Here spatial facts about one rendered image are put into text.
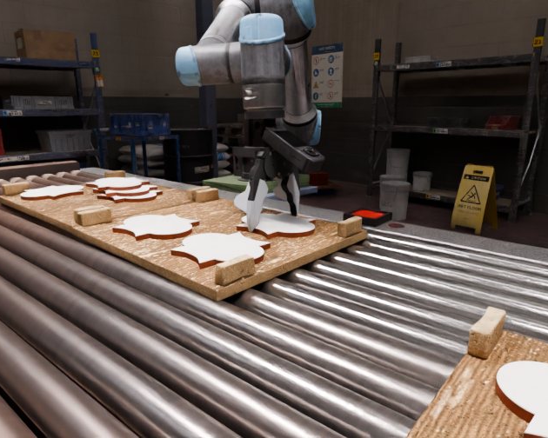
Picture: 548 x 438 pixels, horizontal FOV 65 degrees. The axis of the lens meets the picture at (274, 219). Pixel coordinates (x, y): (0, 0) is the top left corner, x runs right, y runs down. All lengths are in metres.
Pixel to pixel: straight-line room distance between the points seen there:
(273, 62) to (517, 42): 4.89
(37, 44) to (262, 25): 4.64
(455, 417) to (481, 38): 5.43
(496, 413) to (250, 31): 0.62
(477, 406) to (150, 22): 6.41
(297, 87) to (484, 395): 1.09
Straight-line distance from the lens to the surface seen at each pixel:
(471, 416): 0.37
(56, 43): 5.36
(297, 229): 0.74
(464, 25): 5.79
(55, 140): 5.31
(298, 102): 1.37
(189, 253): 0.63
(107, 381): 0.44
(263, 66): 0.75
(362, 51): 6.46
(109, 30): 6.31
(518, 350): 0.47
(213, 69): 0.87
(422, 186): 5.48
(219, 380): 0.41
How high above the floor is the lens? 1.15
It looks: 15 degrees down
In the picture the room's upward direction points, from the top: straight up
